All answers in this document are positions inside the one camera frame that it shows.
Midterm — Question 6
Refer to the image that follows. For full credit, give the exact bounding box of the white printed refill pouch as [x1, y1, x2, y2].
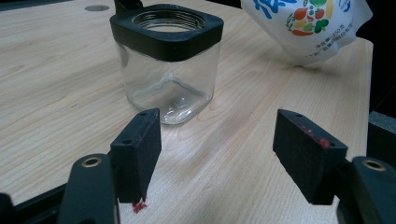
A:
[240, 0, 374, 67]

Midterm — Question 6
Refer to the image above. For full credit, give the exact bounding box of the red paste smear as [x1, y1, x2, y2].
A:
[132, 201, 149, 215]

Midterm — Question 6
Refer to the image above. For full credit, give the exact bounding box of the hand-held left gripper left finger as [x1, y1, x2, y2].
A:
[109, 107, 163, 204]

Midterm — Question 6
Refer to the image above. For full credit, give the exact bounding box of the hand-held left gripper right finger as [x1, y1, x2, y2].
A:
[272, 108, 349, 205]

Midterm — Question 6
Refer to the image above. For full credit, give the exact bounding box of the square glass jar black lid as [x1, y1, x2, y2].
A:
[109, 0, 225, 126]

